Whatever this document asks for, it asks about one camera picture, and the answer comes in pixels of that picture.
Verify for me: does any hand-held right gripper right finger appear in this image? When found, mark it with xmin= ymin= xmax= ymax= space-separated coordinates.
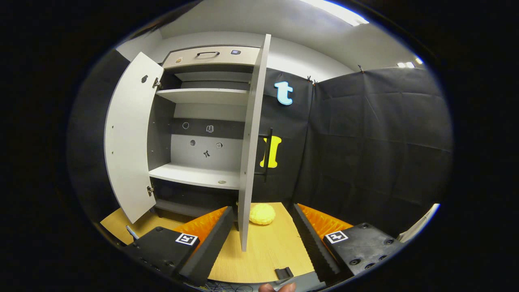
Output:
xmin=292 ymin=203 xmax=406 ymax=286

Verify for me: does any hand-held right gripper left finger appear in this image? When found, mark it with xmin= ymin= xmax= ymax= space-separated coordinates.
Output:
xmin=122 ymin=206 xmax=234 ymax=286

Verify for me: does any white grey cabinet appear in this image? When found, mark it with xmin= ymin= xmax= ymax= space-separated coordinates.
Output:
xmin=146 ymin=45 xmax=262 ymax=217

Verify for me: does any white cabinet door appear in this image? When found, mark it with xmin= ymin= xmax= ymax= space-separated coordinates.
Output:
xmin=237 ymin=34 xmax=272 ymax=252
xmin=104 ymin=52 xmax=165 ymax=224

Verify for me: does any white cabinet shelf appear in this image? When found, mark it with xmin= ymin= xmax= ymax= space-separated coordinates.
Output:
xmin=148 ymin=163 xmax=240 ymax=190
xmin=156 ymin=88 xmax=250 ymax=107

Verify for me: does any beige cabinet drawer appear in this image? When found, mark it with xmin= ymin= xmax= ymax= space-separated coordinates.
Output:
xmin=162 ymin=46 xmax=261 ymax=69

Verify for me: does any yellow round sponge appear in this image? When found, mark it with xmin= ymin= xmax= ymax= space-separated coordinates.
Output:
xmin=249 ymin=203 xmax=276 ymax=225

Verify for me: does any black backdrop cloth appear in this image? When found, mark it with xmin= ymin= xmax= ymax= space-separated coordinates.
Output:
xmin=253 ymin=67 xmax=454 ymax=238
xmin=67 ymin=49 xmax=130 ymax=221

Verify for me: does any small ceiling light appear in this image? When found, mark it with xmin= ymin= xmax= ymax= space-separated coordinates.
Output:
xmin=397 ymin=57 xmax=423 ymax=69

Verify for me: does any long ceiling light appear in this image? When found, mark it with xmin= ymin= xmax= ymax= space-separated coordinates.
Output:
xmin=300 ymin=0 xmax=370 ymax=27

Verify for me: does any black right door handle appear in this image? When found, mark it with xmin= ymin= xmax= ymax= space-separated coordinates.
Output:
xmin=255 ymin=128 xmax=273 ymax=183

